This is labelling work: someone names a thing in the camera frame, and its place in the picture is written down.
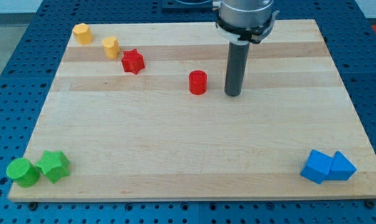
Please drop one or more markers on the green star block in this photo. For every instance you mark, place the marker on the green star block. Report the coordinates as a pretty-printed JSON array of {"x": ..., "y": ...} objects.
[{"x": 53, "y": 165}]

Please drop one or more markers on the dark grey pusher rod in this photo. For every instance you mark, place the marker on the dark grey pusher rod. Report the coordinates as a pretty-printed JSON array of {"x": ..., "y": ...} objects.
[{"x": 236, "y": 62}]

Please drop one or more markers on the wooden board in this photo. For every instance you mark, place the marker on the wooden board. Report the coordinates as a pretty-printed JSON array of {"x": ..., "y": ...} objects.
[{"x": 145, "y": 137}]

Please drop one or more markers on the red cylinder block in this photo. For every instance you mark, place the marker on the red cylinder block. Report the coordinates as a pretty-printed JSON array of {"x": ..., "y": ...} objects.
[{"x": 197, "y": 82}]

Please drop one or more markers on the green cylinder block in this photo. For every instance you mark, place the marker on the green cylinder block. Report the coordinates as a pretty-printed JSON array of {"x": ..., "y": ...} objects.
[{"x": 23, "y": 172}]

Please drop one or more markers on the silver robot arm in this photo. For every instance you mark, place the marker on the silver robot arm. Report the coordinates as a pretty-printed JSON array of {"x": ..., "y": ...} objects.
[{"x": 245, "y": 21}]

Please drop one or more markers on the blue perforated table plate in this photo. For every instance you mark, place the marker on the blue perforated table plate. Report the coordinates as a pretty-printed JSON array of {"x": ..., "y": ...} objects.
[{"x": 26, "y": 79}]

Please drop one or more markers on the yellow heart block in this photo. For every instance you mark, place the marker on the yellow heart block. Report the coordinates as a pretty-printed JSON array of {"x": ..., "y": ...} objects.
[{"x": 111, "y": 47}]

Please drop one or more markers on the blue cube block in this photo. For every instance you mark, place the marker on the blue cube block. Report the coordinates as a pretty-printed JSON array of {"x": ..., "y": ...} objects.
[{"x": 317, "y": 167}]

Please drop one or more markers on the blue triangle block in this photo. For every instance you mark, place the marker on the blue triangle block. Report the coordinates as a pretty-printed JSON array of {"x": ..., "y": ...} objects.
[{"x": 341, "y": 168}]

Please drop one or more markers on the red star block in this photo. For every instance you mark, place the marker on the red star block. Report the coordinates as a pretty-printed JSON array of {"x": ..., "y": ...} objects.
[{"x": 132, "y": 61}]

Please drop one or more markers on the yellow hexagon block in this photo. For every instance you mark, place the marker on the yellow hexagon block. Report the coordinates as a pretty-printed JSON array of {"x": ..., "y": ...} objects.
[{"x": 82, "y": 33}]

